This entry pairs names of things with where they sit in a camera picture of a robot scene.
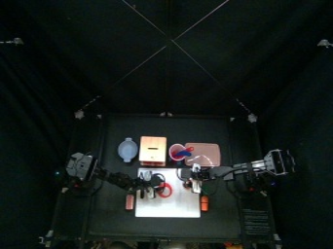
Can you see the white text label sheet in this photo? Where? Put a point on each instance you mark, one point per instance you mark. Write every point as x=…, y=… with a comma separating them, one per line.
x=256, y=222

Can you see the small orange block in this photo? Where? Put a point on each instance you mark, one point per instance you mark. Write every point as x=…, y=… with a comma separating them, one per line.
x=130, y=203
x=205, y=204

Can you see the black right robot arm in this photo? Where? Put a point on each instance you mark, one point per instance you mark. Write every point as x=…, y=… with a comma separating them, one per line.
x=253, y=165

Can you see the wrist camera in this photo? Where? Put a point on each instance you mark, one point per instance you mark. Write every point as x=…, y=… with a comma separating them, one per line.
x=145, y=176
x=196, y=173

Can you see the blue plastic tool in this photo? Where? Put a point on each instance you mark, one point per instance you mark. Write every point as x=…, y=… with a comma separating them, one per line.
x=183, y=152

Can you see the white cutting board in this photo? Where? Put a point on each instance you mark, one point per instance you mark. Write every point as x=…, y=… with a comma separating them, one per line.
x=173, y=207

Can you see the wooden drawer box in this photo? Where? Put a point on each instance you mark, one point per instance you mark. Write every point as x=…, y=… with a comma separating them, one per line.
x=153, y=144

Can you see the round metal dough cutter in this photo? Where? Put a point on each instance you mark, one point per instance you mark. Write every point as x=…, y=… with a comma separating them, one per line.
x=183, y=184

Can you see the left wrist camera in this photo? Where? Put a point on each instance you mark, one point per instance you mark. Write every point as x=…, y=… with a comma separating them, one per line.
x=145, y=176

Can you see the red plastic cup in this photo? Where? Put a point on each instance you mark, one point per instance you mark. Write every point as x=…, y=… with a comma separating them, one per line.
x=173, y=152

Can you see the grey-blue plastic bowl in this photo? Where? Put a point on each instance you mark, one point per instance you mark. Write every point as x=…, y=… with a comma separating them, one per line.
x=127, y=150

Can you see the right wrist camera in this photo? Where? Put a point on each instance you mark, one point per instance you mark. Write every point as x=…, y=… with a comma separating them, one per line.
x=196, y=173

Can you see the grey frame bracket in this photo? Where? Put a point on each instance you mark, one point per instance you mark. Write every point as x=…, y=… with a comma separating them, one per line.
x=166, y=114
x=79, y=114
x=324, y=42
x=18, y=41
x=252, y=117

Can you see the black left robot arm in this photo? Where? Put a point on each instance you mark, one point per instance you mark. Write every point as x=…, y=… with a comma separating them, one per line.
x=110, y=176

